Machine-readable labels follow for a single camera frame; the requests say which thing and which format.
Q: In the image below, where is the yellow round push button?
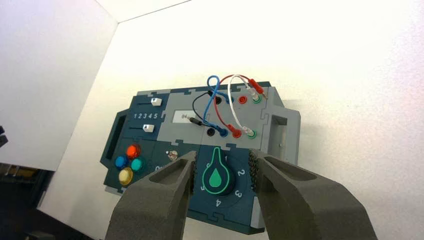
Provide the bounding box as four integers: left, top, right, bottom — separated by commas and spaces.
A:
118, 167, 134, 187

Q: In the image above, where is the teal and grey control box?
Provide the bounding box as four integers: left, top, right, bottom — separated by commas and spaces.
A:
99, 81, 302, 236

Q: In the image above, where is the blue round push button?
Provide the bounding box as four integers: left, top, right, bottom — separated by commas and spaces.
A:
114, 155, 130, 171

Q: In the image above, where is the dark shelf with yellow items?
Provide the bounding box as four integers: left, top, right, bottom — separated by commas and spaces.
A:
0, 162, 56, 210

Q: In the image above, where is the white display window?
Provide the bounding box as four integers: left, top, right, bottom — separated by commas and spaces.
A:
172, 110, 197, 124

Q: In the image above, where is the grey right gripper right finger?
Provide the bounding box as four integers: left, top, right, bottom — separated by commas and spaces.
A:
249, 149, 379, 240

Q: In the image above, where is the blue banana plug cable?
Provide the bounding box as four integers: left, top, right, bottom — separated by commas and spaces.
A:
202, 75, 235, 139

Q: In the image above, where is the black banana plug cable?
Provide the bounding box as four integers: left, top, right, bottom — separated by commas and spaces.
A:
185, 90, 220, 128

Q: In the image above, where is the white side board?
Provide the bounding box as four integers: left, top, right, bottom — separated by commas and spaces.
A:
0, 0, 119, 172

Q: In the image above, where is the red banana plug cable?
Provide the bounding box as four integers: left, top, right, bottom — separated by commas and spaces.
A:
213, 74, 269, 140

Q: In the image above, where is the teal round push button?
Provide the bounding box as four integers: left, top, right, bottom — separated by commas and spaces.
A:
130, 157, 146, 173

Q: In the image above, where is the white banana plug cable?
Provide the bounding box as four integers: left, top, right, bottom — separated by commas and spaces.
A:
228, 74, 261, 139

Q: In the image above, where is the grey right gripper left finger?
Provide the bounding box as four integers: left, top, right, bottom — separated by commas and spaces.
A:
105, 150, 198, 240

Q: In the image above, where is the teal rotary knob, green outline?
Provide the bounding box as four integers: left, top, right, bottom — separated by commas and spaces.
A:
202, 147, 236, 197

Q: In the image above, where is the orange round push button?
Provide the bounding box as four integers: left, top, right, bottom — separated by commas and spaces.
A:
125, 144, 142, 160

